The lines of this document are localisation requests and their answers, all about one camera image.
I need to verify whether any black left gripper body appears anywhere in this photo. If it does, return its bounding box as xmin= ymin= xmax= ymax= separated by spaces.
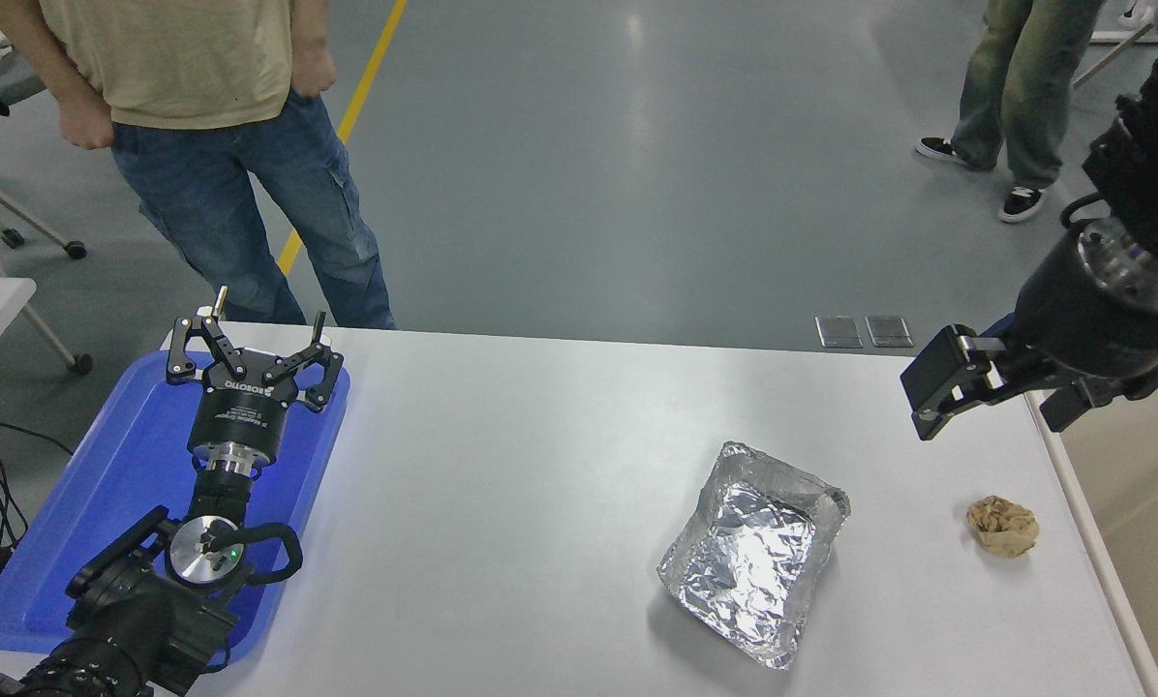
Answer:
xmin=188 ymin=371 xmax=302 ymax=459

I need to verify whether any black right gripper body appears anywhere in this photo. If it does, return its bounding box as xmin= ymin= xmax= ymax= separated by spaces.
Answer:
xmin=1010 ymin=232 xmax=1158 ymax=381

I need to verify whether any silver foil tray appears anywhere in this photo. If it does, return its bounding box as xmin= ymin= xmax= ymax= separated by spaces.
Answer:
xmin=656 ymin=441 xmax=851 ymax=671

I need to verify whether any person's right hand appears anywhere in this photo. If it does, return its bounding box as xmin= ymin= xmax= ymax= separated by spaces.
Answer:
xmin=56 ymin=92 xmax=116 ymax=152

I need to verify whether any person's left hand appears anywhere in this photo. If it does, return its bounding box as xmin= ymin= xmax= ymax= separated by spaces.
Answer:
xmin=289 ymin=45 xmax=339 ymax=101

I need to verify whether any large pale bin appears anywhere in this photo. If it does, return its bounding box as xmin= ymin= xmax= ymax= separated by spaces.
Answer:
xmin=1024 ymin=380 xmax=1158 ymax=697

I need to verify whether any crumpled tan paper ball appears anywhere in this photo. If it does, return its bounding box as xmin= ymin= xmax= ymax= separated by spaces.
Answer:
xmin=965 ymin=496 xmax=1040 ymax=559

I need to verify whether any blue plastic tray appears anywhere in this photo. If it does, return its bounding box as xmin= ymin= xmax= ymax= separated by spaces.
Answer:
xmin=0 ymin=350 xmax=351 ymax=669

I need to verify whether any person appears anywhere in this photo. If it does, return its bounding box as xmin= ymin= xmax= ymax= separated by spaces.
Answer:
xmin=0 ymin=0 xmax=397 ymax=330
xmin=916 ymin=0 xmax=1109 ymax=225

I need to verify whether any grey wheeled chair frame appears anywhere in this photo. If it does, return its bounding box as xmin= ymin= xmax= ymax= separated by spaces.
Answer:
xmin=0 ymin=150 xmax=94 ymax=377

